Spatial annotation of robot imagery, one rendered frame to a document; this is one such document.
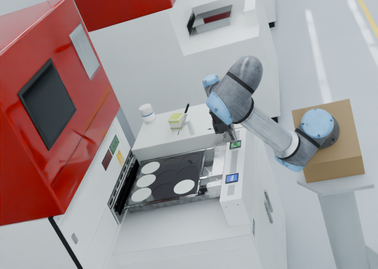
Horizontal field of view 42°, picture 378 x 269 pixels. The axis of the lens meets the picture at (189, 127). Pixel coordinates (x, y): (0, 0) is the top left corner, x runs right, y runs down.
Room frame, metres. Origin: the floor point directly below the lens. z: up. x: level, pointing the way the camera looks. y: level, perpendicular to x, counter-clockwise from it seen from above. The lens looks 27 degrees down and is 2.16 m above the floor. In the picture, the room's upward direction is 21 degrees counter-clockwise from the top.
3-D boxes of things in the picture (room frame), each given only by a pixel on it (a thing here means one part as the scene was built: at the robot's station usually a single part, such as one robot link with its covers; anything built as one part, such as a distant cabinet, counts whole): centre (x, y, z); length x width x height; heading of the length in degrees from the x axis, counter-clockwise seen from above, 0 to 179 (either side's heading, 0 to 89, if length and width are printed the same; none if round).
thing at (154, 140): (2.37, -0.02, 0.89); 0.62 x 0.35 x 0.14; 72
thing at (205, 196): (1.90, 0.17, 0.84); 0.50 x 0.02 x 0.03; 72
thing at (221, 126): (1.99, -0.15, 1.11); 0.09 x 0.08 x 0.12; 72
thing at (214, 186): (1.82, -0.02, 0.89); 0.08 x 0.03 x 0.03; 72
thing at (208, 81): (1.98, -0.16, 1.27); 0.09 x 0.08 x 0.11; 11
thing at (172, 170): (2.04, 0.19, 0.90); 0.34 x 0.34 x 0.01; 72
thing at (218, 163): (1.97, -0.07, 0.87); 0.36 x 0.08 x 0.03; 162
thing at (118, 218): (2.09, 0.39, 0.89); 0.44 x 0.02 x 0.10; 162
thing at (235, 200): (1.86, -0.14, 0.89); 0.55 x 0.09 x 0.14; 162
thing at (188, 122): (2.23, 0.01, 1.03); 0.06 x 0.04 x 0.13; 72
